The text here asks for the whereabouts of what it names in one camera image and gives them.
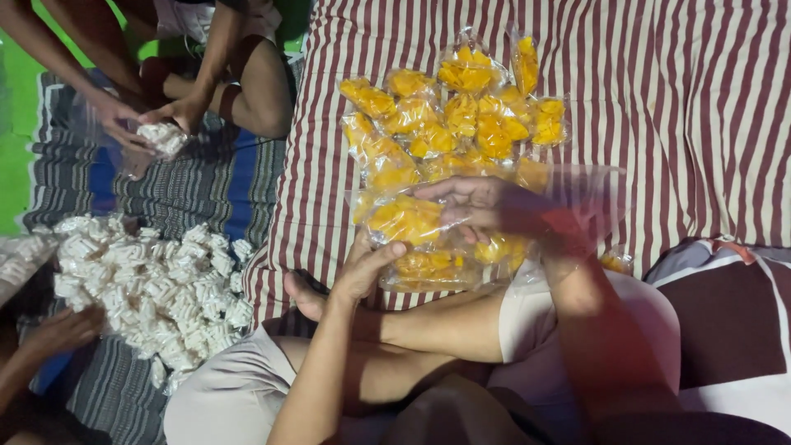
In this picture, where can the person's leg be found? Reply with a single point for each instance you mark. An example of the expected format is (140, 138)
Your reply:
(383, 377)
(432, 327)

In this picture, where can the person's left hand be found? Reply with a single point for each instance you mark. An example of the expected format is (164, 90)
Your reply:
(359, 272)

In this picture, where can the person's dark shirt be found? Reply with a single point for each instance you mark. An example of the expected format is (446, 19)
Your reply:
(556, 426)

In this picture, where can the heap of white crackers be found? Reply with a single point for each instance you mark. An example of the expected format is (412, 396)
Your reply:
(157, 290)

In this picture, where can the grey blue striped mat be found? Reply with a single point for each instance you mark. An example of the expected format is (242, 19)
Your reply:
(185, 185)

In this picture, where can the red wristband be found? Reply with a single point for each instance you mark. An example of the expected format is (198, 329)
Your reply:
(559, 225)

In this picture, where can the large clear plastic bag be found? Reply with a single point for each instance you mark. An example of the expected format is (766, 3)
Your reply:
(587, 198)

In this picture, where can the person's beige shorts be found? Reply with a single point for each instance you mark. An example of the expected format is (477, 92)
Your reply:
(624, 321)

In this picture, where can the yellow snack packet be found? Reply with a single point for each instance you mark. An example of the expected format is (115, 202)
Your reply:
(405, 219)
(616, 261)

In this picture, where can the brown white pillow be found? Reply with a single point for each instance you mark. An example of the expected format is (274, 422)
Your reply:
(735, 321)

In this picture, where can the person's left leg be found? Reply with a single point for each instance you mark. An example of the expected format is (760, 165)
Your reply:
(383, 377)

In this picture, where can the red white striped mattress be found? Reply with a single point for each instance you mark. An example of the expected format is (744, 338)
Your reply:
(667, 117)

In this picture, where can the person's right hand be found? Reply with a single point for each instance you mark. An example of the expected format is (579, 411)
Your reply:
(494, 207)

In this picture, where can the pile of yellow snack packets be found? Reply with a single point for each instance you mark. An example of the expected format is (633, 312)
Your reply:
(460, 120)

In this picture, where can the clear bag of white crackers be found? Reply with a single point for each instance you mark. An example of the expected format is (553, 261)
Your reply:
(21, 263)
(162, 139)

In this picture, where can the person's right leg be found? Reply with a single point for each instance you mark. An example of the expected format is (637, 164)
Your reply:
(432, 327)

